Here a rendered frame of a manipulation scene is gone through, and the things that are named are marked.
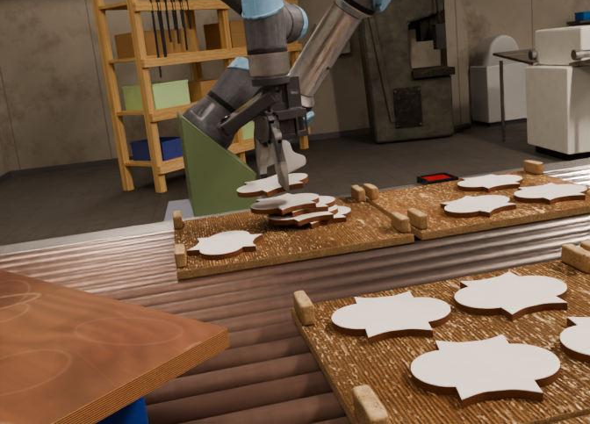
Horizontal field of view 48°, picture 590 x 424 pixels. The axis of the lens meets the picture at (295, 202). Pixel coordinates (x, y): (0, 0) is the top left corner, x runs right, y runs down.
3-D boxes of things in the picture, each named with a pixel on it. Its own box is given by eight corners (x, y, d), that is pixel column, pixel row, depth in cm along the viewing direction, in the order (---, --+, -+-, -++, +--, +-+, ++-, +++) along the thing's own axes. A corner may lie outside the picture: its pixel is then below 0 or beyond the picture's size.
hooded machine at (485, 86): (514, 118, 931) (513, 32, 905) (533, 121, 880) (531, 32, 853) (471, 124, 924) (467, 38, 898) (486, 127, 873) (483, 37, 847)
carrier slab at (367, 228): (174, 229, 143) (173, 221, 142) (358, 202, 149) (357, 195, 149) (177, 280, 109) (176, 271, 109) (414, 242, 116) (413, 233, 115)
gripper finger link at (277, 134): (289, 158, 120) (276, 113, 122) (281, 159, 120) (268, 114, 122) (281, 167, 125) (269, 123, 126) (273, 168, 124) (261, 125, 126)
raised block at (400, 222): (390, 226, 122) (389, 212, 121) (399, 224, 122) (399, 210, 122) (401, 233, 116) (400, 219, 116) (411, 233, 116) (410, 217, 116)
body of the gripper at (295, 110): (309, 139, 125) (303, 74, 123) (267, 146, 122) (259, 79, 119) (293, 136, 132) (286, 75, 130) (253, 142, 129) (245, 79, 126)
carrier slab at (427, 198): (361, 201, 150) (361, 194, 150) (527, 176, 157) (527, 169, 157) (421, 240, 116) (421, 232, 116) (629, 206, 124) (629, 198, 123)
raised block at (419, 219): (406, 222, 123) (406, 208, 122) (416, 221, 123) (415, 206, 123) (419, 230, 117) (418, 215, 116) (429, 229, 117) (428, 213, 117)
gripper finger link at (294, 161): (315, 181, 122) (301, 134, 124) (285, 187, 120) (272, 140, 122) (309, 186, 125) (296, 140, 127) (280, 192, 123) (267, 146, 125)
